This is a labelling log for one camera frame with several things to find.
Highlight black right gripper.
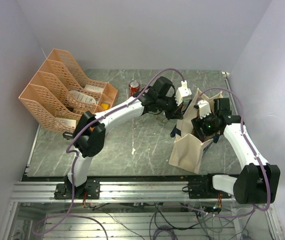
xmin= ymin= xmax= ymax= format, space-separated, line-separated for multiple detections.
xmin=191 ymin=109 xmax=219 ymax=139

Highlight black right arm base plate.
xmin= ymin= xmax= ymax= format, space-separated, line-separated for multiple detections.
xmin=181 ymin=181 xmax=231 ymax=200

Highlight loose cables under frame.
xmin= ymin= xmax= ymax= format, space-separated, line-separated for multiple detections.
xmin=64 ymin=197 xmax=258 ymax=240

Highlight yellow sticky note block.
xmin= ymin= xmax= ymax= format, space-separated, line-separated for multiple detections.
xmin=100 ymin=102 xmax=110 ymax=111

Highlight white oval blister pack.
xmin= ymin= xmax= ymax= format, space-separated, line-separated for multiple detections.
xmin=69 ymin=90 xmax=97 ymax=105

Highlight cream canvas tote bag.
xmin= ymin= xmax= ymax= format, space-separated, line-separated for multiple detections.
xmin=168 ymin=89 xmax=223 ymax=174

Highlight white box rear slot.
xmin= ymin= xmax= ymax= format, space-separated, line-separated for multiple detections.
xmin=84 ymin=84 xmax=104 ymax=94

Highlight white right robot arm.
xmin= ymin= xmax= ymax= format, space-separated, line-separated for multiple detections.
xmin=191 ymin=98 xmax=281 ymax=205

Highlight pink plastic file organizer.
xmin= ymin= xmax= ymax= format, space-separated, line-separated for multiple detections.
xmin=18 ymin=48 xmax=118 ymax=133

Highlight red cola can rear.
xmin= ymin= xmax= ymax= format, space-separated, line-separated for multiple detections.
xmin=128 ymin=80 xmax=141 ymax=97

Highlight white box slot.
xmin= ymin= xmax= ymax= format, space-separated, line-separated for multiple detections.
xmin=84 ymin=84 xmax=104 ymax=94
xmin=58 ymin=118 xmax=77 ymax=129

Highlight aluminium mounting rail frame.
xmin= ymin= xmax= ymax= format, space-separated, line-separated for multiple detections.
xmin=0 ymin=176 xmax=285 ymax=240

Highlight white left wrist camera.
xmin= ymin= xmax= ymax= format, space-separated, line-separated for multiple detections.
xmin=175 ymin=80 xmax=192 ymax=106

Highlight clear Chang bottle front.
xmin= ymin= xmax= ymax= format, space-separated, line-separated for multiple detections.
xmin=156 ymin=115 xmax=169 ymax=125

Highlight black grey stapler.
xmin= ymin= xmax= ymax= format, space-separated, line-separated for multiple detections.
xmin=62 ymin=132 xmax=74 ymax=140

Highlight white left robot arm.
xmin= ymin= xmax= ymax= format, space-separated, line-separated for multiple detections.
xmin=64 ymin=76 xmax=191 ymax=199

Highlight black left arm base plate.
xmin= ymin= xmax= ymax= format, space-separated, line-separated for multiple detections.
xmin=54 ymin=179 xmax=101 ymax=200

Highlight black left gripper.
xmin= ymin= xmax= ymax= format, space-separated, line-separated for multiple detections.
xmin=157 ymin=94 xmax=185 ymax=121

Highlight white box front slot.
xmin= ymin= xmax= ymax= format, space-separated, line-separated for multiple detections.
xmin=58 ymin=118 xmax=77 ymax=129

